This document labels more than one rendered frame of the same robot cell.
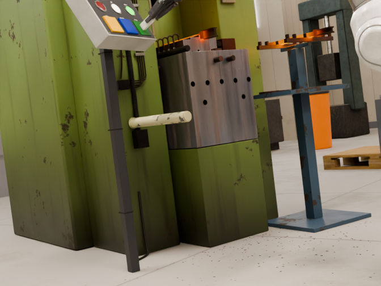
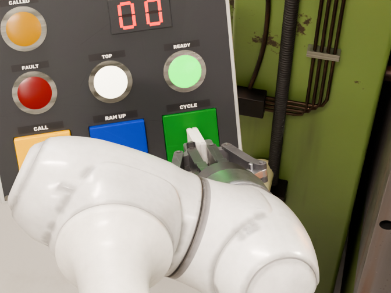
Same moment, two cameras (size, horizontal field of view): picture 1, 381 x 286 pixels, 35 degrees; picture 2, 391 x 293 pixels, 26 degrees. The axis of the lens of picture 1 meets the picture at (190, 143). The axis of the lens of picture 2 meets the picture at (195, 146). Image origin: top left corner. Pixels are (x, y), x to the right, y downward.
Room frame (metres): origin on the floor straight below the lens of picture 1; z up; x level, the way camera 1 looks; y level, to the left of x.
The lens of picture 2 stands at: (2.01, -0.44, 1.88)
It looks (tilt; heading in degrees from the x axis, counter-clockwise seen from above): 49 degrees down; 49
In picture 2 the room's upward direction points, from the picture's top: straight up
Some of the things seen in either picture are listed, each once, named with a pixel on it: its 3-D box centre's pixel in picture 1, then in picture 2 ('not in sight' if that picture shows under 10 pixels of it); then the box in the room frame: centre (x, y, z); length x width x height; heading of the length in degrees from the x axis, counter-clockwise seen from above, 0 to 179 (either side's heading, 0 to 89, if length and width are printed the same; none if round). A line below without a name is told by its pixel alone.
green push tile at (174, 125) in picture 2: (140, 29); (191, 136); (2.51, 0.15, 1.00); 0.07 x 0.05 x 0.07; 150
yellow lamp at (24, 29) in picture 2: not in sight; (23, 28); (2.38, 0.32, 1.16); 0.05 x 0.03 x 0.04; 125
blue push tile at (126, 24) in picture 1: (127, 26); (120, 148); (2.42, 0.20, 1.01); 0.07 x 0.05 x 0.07; 150
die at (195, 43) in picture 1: (176, 50); not in sight; (3.05, 0.02, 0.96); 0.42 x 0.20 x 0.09; 35
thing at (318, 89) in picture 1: (300, 91); not in sight; (3.07, -0.59, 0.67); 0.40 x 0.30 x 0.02; 122
